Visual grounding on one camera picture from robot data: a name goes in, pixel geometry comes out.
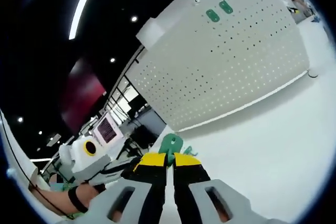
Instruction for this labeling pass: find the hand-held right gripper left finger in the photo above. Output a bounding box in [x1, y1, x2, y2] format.
[88, 152, 169, 224]

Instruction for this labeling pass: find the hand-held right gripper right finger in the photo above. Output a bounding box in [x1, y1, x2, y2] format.
[172, 153, 266, 224]

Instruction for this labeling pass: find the white pegboard mounting plate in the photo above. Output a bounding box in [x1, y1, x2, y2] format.
[128, 0, 320, 133]

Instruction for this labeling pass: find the person's left hand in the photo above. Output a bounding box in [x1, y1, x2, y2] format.
[78, 182, 107, 209]

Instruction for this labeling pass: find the pink screen monitor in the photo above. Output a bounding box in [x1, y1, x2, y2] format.
[93, 112, 124, 147]

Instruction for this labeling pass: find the black computer case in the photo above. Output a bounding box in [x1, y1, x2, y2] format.
[132, 125, 158, 147]

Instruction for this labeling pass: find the black desktop monitor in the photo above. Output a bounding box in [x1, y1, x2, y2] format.
[128, 95, 148, 114]

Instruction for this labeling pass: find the ceiling strip light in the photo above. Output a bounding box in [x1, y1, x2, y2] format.
[68, 0, 104, 40]

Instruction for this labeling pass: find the black wrist strap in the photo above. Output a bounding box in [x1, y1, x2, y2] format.
[67, 186, 89, 214]

